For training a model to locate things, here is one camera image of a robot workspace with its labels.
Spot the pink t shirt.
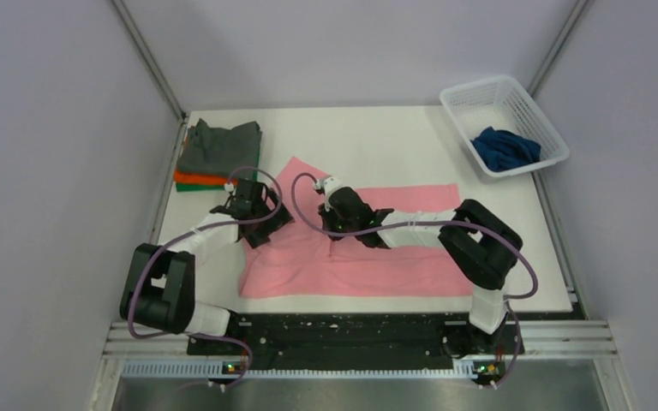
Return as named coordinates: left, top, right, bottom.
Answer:
left=238, top=158, right=471, bottom=299

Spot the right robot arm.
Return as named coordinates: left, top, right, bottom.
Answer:
left=313, top=176, right=523, bottom=353

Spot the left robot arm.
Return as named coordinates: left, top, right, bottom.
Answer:
left=119, top=179, right=293, bottom=354

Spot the folded grey t shirt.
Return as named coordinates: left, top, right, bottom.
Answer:
left=176, top=119, right=263, bottom=177

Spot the folded orange t shirt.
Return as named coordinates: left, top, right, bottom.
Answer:
left=173, top=169, right=229, bottom=190

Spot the crumpled blue t shirt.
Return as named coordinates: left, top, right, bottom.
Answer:
left=471, top=127, right=541, bottom=172

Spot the white plastic basket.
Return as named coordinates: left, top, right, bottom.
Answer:
left=439, top=75, right=571, bottom=182

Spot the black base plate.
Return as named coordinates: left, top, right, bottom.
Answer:
left=187, top=313, right=524, bottom=371

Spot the white slotted cable duct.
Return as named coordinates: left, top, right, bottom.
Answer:
left=122, top=360, right=477, bottom=380

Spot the left aluminium frame post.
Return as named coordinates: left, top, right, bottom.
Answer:
left=109, top=0, right=186, bottom=121

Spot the aluminium frame post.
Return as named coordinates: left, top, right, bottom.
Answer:
left=526, top=0, right=595, bottom=98
left=109, top=0, right=186, bottom=121

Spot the right aluminium frame post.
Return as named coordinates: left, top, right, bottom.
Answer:
left=526, top=0, right=595, bottom=98

